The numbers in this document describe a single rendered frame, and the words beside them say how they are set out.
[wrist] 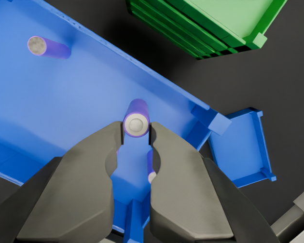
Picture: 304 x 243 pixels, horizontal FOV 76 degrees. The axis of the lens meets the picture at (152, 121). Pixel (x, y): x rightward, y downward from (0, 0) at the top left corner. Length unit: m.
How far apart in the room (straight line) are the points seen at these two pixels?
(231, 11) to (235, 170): 0.66
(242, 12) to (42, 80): 0.39
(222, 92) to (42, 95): 0.66
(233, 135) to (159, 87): 0.64
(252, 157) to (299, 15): 0.56
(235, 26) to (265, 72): 0.44
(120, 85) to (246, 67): 0.64
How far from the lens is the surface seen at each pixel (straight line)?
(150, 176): 0.23
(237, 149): 0.90
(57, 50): 0.24
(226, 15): 0.47
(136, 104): 0.15
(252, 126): 0.89
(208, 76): 0.79
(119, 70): 0.27
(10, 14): 0.32
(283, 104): 0.95
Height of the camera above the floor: 0.75
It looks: 75 degrees down
